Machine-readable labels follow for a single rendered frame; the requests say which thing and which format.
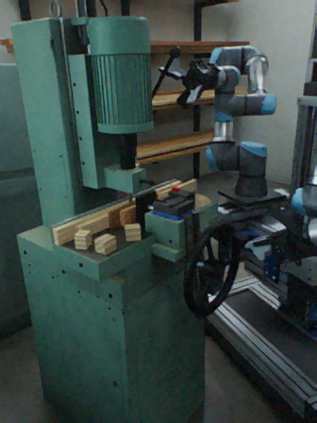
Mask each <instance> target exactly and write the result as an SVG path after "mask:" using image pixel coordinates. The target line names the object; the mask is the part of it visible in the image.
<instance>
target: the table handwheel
mask: <svg viewBox="0 0 317 423"><path fill-rule="evenodd" d="M219 231H225V232H226V233H227V234H228V235H230V233H231V232H234V233H237V231H236V228H235V227H234V226H232V225H230V224H229V223H227V222H217V223H215V224H213V225H211V226H208V227H207V228H206V230H205V231H204V232H203V233H202V234H201V235H200V236H199V237H198V239H197V242H196V243H195V244H194V246H193V248H192V251H191V252H190V255H189V257H188V255H186V256H185V257H183V258H182V259H180V260H179V262H182V263H185V264H187V265H186V269H185V272H184V279H183V295H184V299H185V302H186V304H187V306H188V308H189V309H190V311H191V313H193V314H195V315H201V316H207V315H209V314H211V313H213V312H214V311H215V310H217V309H218V308H219V307H220V306H221V304H222V303H223V302H224V300H225V299H226V297H227V296H228V295H229V291H230V289H231V287H232V285H233V283H234V281H235V278H236V276H237V274H238V271H239V270H238V266H239V262H240V256H241V245H240V242H239V241H237V240H235V239H233V238H231V237H230V236H229V238H230V241H231V246H232V253H231V259H230V260H227V261H226V262H223V261H220V260H217V259H215V257H214V253H213V250H212V245H211V241H210V238H211V237H212V236H213V235H214V234H216V233H218V232H219ZM205 246H207V253H208V258H207V259H203V258H200V255H201V253H202V252H203V250H204V248H205ZM228 265H229V268H228V272H227V273H228V274H227V277H226V279H225V283H224V284H223V286H222V288H221V290H220V291H219V294H218V295H217V296H216V297H215V298H214V299H213V300H212V301H211V302H210V303H209V305H204V306H202V305H203V303H204V301H205V298H206V295H207V293H208V291H209V286H210V284H211V283H212V281H213V280H214V279H215V280H218V279H220V278H221V277H222V276H223V275H224V273H225V267H226V266H228ZM196 268H197V269H198V270H201V271H203V273H204V275H205V276H207V277H208V278H207V281H206V283H205V285H204V288H203V291H202V293H201V294H200V298H199V300H198V303H196V301H195V299H194V295H193V279H194V274H195V270H196Z"/></svg>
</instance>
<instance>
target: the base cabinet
mask: <svg viewBox="0 0 317 423"><path fill-rule="evenodd" d="M20 259H21V263H22V268H23V272H24V277H25V286H26V289H25V291H26V295H27V301H28V305H29V310H30V315H31V319H32V322H31V325H32V329H33V334H34V339H35V344H36V349H37V352H36V353H37V359H38V363H39V369H40V373H41V384H42V392H43V397H44V398H45V399H47V401H48V402H49V403H50V404H51V405H52V406H53V407H56V408H57V409H58V411H59V412H60V413H61V414H62V415H64V416H65V417H66V418H67V419H68V420H69V421H70V422H71V423H186V422H187V421H188V420H189V419H190V416H191V415H192V414H193V413H194V412H195V411H196V409H197V408H198V407H199V406H200V405H201V404H202V402H203V401H204V400H205V317H202V318H201V319H198V318H196V317H195V316H194V315H193V313H191V311H190V309H189V308H188V306H187V304H186V302H185V299H184V295H183V279H184V272H185V269H186V267H185V268H184V269H182V270H181V271H179V272H177V273H176V274H174V275H173V276H171V277H170V278H169V279H167V280H166V281H164V282H162V283H161V284H160V285H159V286H157V287H156V288H154V289H153V290H152V291H151V292H148V293H146V294H145V295H143V296H142V297H141V298H139V299H138V300H136V301H135V302H132V303H131V304H129V305H128V306H126V307H125V308H123V309H122V308H120V307H118V306H116V305H114V304H113V303H110V302H108V301H106V300H104V299H103V298H102V297H100V296H98V295H96V294H93V293H91V292H89V291H87V290H85V288H83V287H81V286H79V285H75V284H74V283H72V282H70V281H69V280H67V279H65V278H64V277H62V276H58V275H56V274H55V273H54V272H52V271H50V270H48V269H46V268H44V267H42V266H40V265H38V264H36V263H34V262H32V261H31V260H29V259H26V258H24V257H22V256H20Z"/></svg>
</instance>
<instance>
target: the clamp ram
mask: <svg viewBox="0 0 317 423"><path fill-rule="evenodd" d="M156 200H157V191H156V190H152V191H150V192H147V193H145V194H143V195H139V196H136V197H135V207H136V222H137V223H139V224H140V223H142V222H143V221H145V219H144V215H145V214H146V213H148V212H150V211H151V210H153V202H154V201H156Z"/></svg>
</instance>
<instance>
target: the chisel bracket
mask: <svg viewBox="0 0 317 423"><path fill-rule="evenodd" d="M104 173H105V182H106V187H108V188H110V189H117V190H121V191H125V192H127V193H128V194H134V193H136V192H139V191H142V190H143V189H147V183H139V180H146V170H145V169H142V168H138V167H136V168H134V169H130V170H125V169H121V164H120V163H116V164H113V165H111V166H107V167H105V168H104Z"/></svg>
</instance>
